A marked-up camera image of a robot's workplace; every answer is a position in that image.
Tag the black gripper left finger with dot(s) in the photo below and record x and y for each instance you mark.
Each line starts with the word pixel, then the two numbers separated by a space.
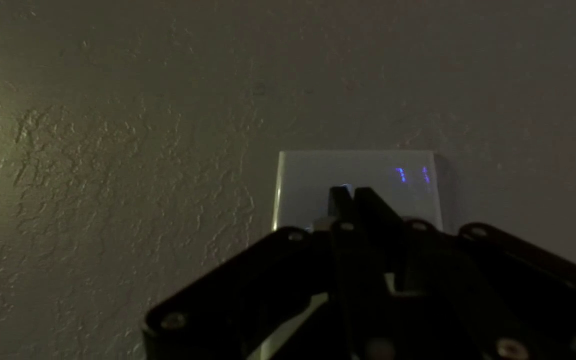
pixel 233 309

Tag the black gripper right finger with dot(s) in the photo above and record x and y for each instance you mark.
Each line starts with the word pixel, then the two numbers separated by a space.
pixel 508 299

